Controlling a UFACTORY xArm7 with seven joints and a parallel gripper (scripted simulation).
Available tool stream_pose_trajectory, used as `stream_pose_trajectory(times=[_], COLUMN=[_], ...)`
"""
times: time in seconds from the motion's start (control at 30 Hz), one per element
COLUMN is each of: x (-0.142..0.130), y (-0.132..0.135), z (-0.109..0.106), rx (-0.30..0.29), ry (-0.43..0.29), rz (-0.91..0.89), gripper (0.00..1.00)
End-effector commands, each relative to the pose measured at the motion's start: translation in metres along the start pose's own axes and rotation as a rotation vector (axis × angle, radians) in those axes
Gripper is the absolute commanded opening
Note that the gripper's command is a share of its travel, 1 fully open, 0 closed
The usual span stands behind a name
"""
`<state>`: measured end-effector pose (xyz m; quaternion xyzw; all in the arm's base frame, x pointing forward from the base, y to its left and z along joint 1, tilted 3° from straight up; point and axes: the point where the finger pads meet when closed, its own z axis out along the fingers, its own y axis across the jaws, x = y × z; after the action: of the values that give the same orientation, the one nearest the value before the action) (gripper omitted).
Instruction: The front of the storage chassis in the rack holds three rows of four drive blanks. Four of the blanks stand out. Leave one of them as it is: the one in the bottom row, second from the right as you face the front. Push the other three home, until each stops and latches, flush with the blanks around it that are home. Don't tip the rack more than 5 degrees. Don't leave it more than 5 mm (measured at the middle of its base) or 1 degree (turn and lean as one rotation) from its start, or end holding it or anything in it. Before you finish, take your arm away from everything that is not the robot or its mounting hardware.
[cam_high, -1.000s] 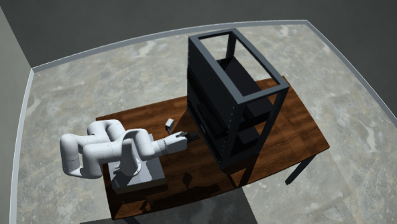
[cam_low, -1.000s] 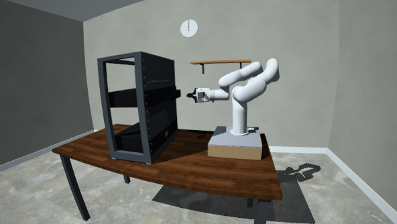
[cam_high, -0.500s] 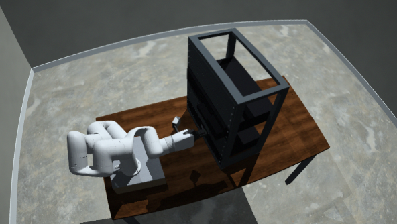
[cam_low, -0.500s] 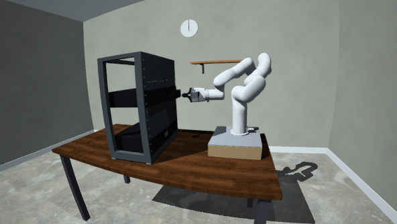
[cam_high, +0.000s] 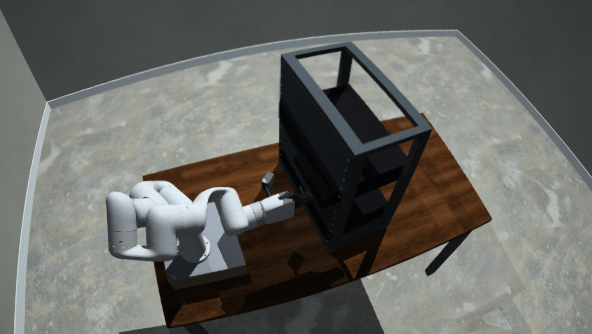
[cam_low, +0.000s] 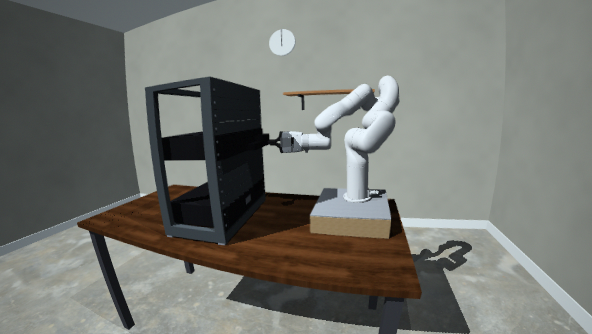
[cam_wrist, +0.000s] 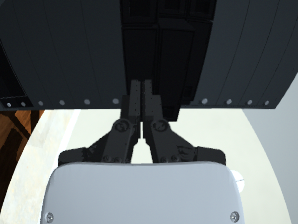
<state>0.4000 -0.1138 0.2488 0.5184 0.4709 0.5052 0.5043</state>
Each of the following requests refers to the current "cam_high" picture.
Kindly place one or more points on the black metal rack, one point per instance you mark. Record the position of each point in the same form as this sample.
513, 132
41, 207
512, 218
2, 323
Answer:
332, 157

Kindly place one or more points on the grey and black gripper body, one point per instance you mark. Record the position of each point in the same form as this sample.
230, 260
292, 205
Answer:
276, 210

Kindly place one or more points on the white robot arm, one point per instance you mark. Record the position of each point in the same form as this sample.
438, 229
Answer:
165, 223

